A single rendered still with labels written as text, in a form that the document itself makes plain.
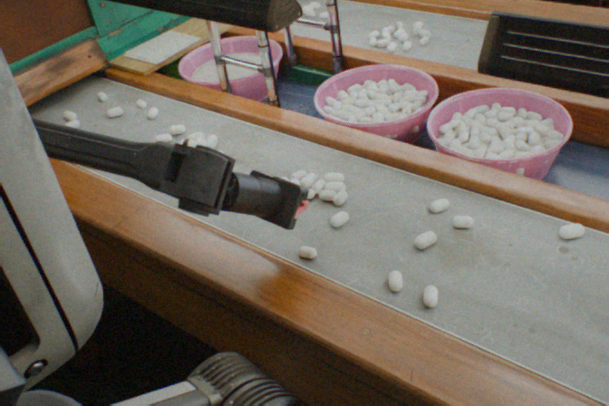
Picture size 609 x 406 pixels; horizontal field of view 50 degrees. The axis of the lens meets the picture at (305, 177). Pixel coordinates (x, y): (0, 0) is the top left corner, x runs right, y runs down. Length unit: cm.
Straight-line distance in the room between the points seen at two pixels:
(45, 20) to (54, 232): 137
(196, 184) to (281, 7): 37
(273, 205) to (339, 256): 16
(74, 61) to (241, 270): 87
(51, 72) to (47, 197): 132
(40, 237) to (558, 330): 72
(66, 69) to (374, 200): 88
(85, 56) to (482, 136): 98
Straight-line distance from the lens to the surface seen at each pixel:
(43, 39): 175
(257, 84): 162
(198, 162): 85
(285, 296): 97
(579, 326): 97
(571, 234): 108
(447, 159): 121
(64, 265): 41
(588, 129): 142
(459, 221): 108
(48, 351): 43
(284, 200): 97
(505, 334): 94
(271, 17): 107
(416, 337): 90
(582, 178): 134
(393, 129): 134
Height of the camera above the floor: 145
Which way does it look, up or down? 35 degrees down
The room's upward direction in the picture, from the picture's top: 9 degrees counter-clockwise
